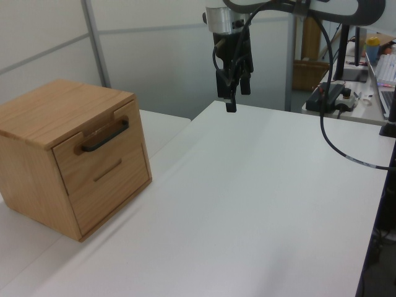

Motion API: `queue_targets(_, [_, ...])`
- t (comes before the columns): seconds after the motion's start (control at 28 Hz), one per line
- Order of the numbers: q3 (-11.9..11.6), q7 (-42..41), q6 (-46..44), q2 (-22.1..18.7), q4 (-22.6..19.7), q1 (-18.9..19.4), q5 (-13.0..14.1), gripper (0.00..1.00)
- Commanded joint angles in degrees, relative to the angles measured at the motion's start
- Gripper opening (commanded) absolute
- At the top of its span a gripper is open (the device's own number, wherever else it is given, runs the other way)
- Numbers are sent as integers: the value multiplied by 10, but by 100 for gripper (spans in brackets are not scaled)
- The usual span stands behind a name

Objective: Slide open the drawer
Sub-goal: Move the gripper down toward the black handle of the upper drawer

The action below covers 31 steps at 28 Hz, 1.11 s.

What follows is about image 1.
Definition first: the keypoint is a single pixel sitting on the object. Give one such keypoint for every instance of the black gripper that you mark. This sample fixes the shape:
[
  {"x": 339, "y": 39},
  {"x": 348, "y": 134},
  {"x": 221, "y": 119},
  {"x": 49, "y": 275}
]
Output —
[{"x": 230, "y": 51}]

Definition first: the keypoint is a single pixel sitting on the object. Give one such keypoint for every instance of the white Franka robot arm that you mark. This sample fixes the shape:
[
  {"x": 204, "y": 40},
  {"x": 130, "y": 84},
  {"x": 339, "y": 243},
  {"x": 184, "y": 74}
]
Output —
[{"x": 221, "y": 20}]

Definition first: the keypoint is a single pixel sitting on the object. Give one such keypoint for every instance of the brown cardboard box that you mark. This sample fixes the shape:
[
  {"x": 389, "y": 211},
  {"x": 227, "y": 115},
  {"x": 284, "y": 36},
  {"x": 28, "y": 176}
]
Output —
[{"x": 309, "y": 75}]

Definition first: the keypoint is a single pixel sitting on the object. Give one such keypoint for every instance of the black power box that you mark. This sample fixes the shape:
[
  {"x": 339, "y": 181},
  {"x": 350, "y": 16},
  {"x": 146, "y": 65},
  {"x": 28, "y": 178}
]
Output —
[{"x": 334, "y": 92}]

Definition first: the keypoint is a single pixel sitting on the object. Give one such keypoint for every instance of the grey emergency stop button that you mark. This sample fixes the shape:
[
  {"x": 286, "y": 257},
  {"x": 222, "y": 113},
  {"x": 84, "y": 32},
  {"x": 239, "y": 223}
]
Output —
[{"x": 348, "y": 100}]

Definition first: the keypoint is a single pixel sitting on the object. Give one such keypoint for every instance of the black monitor stand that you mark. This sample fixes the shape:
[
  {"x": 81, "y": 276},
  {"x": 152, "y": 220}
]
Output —
[{"x": 341, "y": 55}]

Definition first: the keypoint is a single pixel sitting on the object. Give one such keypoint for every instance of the grey desk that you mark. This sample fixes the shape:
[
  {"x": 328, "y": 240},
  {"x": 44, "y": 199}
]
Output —
[{"x": 362, "y": 116}]

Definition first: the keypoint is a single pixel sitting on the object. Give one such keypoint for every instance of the silver laptop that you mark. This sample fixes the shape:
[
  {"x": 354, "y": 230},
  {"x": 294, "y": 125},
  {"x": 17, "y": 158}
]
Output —
[{"x": 385, "y": 99}]

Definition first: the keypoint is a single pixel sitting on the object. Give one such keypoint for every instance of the white keyboard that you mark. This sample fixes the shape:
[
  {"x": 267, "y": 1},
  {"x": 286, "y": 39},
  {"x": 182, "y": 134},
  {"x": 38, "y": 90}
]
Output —
[{"x": 388, "y": 69}]

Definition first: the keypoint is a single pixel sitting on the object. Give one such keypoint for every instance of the black stand pole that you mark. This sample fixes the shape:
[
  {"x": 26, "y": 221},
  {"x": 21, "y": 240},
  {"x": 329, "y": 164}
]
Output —
[{"x": 391, "y": 148}]

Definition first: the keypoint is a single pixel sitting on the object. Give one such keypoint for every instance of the light wooden cabinet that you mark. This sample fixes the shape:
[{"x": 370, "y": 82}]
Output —
[{"x": 31, "y": 173}]

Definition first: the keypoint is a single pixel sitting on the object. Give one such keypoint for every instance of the grey partition post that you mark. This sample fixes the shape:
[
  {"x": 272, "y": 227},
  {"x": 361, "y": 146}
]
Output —
[
  {"x": 99, "y": 46},
  {"x": 289, "y": 62}
]

